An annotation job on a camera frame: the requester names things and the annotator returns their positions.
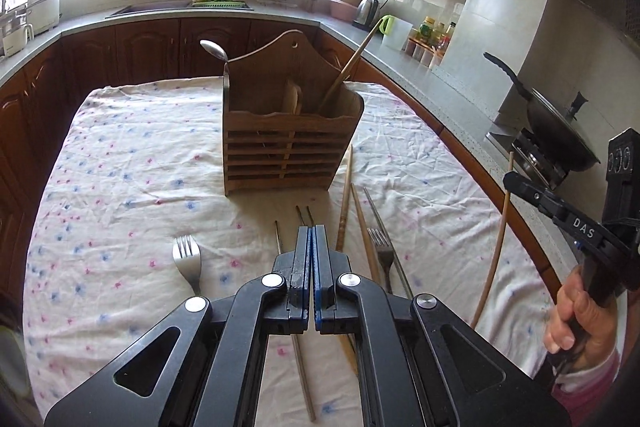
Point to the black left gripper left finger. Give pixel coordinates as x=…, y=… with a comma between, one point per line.
x=202, y=364

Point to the pink sleeve forearm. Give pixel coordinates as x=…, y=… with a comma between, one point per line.
x=580, y=392

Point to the light bamboo chopstick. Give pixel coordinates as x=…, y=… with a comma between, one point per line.
x=494, y=260

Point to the steel fork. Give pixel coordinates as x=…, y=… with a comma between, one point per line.
x=188, y=260
x=384, y=250

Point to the green vegetables in tray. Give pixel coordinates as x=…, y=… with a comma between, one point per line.
x=221, y=4

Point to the steel electric kettle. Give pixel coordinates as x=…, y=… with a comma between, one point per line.
x=365, y=15

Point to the person's right hand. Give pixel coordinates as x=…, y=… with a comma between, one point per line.
x=599, y=323

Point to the black wok with handle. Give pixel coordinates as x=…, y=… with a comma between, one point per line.
x=559, y=138

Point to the carved bamboo chopstick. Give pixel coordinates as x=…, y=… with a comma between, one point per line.
x=342, y=222

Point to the spice bottle rack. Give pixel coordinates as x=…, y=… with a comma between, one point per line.
x=429, y=42

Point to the floral white tablecloth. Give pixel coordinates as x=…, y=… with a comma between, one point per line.
x=81, y=323

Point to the green handled white jug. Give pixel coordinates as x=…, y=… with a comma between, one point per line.
x=395, y=32

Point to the steel fork left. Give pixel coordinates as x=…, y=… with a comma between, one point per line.
x=188, y=260

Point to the steel fork right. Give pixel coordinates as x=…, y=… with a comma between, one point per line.
x=384, y=250

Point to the gas stove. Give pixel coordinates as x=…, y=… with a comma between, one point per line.
x=528, y=156

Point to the pink basin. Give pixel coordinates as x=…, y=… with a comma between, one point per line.
x=342, y=10

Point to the white blender appliance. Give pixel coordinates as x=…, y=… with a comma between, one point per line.
x=16, y=32

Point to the wooden utensil holder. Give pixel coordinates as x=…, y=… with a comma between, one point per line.
x=286, y=120

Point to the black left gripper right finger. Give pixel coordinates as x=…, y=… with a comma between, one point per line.
x=419, y=364

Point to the white rice cooker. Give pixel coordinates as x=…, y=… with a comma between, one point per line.
x=42, y=15

